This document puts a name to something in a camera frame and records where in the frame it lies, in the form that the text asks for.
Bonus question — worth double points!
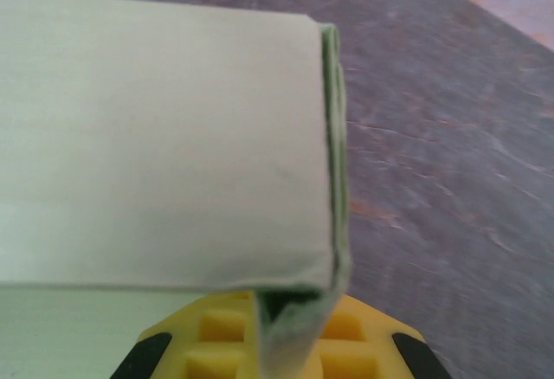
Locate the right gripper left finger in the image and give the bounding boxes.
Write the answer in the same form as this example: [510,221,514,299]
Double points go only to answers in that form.
[110,290,261,379]

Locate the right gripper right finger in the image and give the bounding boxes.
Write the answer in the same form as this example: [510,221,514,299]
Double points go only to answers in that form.
[312,294,454,379]

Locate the light green paper box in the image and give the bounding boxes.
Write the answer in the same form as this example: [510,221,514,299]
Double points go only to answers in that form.
[0,0,352,379]

